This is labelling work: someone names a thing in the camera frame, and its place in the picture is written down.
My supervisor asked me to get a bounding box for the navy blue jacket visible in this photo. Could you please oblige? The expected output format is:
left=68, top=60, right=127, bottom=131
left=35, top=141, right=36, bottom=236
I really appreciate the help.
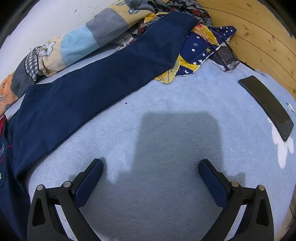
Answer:
left=0, top=11, right=197, bottom=241

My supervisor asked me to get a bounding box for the black textured box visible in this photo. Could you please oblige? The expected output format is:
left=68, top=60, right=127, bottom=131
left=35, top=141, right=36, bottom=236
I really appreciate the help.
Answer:
left=214, top=45, right=240, bottom=72

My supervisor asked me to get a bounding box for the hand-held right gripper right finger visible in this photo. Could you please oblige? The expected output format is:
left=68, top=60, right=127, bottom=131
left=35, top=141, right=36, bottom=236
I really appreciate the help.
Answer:
left=198, top=159, right=274, bottom=241

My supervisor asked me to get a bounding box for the light blue cloud blanket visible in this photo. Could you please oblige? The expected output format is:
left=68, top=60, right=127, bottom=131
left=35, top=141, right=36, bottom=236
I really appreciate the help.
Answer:
left=5, top=50, right=296, bottom=241

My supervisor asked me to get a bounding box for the yellow and blue starred cloth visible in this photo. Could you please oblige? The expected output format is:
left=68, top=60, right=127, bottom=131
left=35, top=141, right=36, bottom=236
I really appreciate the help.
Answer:
left=139, top=13, right=237, bottom=84

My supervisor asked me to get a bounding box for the black smartphone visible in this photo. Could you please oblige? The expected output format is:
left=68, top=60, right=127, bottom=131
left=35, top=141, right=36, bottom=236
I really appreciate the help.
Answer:
left=238, top=75, right=295, bottom=142

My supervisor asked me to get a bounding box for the wooden headboard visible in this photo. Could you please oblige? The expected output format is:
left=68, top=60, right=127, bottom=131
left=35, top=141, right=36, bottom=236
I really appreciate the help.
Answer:
left=199, top=0, right=296, bottom=102

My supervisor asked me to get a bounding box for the rolled patchwork quilt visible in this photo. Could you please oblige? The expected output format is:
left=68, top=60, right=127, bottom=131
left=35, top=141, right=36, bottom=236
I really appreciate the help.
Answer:
left=0, top=0, right=155, bottom=116

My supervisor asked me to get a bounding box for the white charging cable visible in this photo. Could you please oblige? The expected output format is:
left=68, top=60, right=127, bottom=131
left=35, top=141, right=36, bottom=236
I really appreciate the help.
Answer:
left=285, top=102, right=296, bottom=116

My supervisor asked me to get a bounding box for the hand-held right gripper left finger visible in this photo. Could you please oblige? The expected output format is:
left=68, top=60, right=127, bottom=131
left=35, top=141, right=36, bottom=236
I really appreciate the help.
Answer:
left=27, top=158, right=104, bottom=241

